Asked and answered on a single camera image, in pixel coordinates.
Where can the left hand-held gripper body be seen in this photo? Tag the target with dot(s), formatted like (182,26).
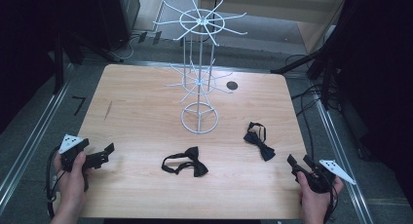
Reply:
(73,159)

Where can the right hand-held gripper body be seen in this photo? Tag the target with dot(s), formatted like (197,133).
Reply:
(319,180)

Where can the black bow tie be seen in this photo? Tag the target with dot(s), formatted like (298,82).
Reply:
(259,142)
(195,164)

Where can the person's right hand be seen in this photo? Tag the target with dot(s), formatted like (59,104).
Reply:
(313,201)

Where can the person's left hand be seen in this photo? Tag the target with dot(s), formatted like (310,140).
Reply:
(72,185)

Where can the black metal stand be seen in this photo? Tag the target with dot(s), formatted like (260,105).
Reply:
(58,61)
(324,71)

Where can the black round table grommet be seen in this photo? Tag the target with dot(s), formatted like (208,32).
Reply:
(232,85)

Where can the dark cabinet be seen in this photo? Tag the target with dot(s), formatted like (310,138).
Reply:
(120,16)

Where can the light wooden furniture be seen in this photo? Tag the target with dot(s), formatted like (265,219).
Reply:
(276,6)

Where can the metal floor rail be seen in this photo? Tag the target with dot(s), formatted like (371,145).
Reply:
(32,139)
(341,159)

